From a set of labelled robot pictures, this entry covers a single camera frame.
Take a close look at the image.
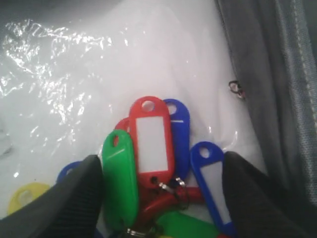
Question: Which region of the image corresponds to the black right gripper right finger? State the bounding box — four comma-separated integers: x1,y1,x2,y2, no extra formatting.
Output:
222,151,317,238

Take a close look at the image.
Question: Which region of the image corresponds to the yellow key tag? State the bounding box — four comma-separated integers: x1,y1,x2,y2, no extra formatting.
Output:
7,182,51,215

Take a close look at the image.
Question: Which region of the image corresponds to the red key tag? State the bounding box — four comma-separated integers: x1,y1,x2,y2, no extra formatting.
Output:
128,96,175,189
115,118,201,226

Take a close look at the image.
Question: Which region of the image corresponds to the green key tag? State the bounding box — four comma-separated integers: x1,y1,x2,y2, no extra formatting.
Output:
156,211,220,238
102,129,139,231

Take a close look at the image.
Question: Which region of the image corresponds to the blue key tag upper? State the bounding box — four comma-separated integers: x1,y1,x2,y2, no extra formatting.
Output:
164,99,190,180

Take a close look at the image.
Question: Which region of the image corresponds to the blue key tag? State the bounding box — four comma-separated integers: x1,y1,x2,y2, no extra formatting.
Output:
164,99,190,180
190,141,237,238
56,161,81,183

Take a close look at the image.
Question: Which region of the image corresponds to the clear plastic bag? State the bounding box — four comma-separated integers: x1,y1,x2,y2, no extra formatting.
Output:
0,0,262,216

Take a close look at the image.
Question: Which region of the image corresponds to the cream white duffel bag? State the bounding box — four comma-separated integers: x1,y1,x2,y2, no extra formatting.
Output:
217,0,317,203

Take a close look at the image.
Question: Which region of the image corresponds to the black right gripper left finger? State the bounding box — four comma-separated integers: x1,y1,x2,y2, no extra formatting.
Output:
0,155,103,238

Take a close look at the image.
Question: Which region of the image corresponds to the blue key tag left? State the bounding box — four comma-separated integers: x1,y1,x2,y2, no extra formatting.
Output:
56,161,81,183

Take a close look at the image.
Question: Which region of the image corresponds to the blue key tag right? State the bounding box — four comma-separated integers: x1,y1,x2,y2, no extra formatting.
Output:
190,141,237,238

